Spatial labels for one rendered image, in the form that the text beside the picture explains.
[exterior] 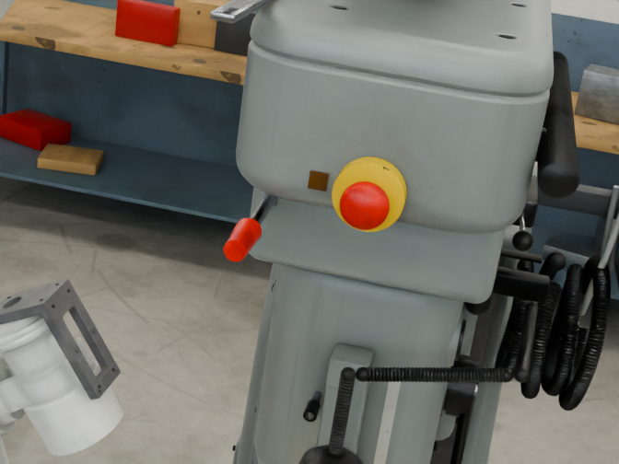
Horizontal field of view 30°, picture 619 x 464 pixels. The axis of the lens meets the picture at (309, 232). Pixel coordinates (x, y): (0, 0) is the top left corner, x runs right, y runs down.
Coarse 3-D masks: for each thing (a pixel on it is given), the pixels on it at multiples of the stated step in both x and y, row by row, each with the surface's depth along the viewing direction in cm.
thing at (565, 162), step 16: (560, 64) 130; (560, 80) 123; (560, 96) 116; (560, 112) 110; (544, 128) 105; (560, 128) 105; (544, 144) 102; (560, 144) 100; (576, 144) 105; (544, 160) 97; (560, 160) 96; (576, 160) 98; (544, 176) 96; (560, 176) 96; (576, 176) 96; (544, 192) 97; (560, 192) 96
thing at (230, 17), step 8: (232, 0) 93; (240, 0) 93; (248, 0) 93; (256, 0) 94; (264, 0) 95; (272, 0) 98; (216, 8) 89; (224, 8) 89; (232, 8) 90; (240, 8) 90; (248, 8) 91; (256, 8) 93; (216, 16) 88; (224, 16) 88; (232, 16) 88; (240, 16) 89
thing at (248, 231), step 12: (264, 204) 105; (252, 216) 102; (264, 216) 104; (240, 228) 98; (252, 228) 98; (228, 240) 96; (240, 240) 96; (252, 240) 98; (228, 252) 96; (240, 252) 95
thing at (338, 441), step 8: (344, 368) 104; (352, 368) 104; (344, 376) 103; (352, 376) 103; (344, 384) 104; (352, 384) 104; (344, 392) 104; (352, 392) 104; (336, 400) 105; (344, 400) 104; (336, 408) 105; (344, 408) 104; (336, 416) 105; (344, 416) 105; (336, 424) 105; (344, 424) 105; (336, 432) 105; (344, 432) 106; (336, 440) 106; (344, 440) 107; (328, 448) 107; (336, 448) 106
